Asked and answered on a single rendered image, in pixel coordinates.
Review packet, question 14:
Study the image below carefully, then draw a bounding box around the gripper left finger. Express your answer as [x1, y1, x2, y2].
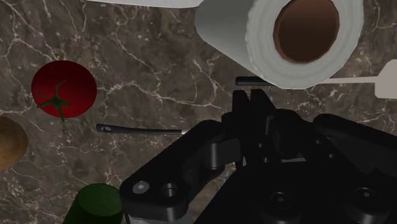
[119, 89, 252, 221]

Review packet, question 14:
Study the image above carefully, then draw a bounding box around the white spatula with black handle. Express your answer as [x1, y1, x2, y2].
[235, 59, 397, 101]

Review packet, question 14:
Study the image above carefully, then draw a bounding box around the brown potato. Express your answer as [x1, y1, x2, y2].
[0, 115, 29, 172]

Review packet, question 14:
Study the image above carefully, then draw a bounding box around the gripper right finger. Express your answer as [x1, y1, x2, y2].
[250, 88, 397, 190]

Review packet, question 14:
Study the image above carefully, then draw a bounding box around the red tomato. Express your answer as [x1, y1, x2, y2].
[31, 60, 98, 122]

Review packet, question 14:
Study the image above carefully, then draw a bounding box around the white paper towel roll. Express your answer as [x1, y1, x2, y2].
[194, 0, 365, 90]

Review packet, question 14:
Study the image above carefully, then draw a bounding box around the black handled knife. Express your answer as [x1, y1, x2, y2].
[95, 123, 188, 136]

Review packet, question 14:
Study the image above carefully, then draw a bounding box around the dark green cup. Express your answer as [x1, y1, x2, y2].
[62, 183, 124, 224]

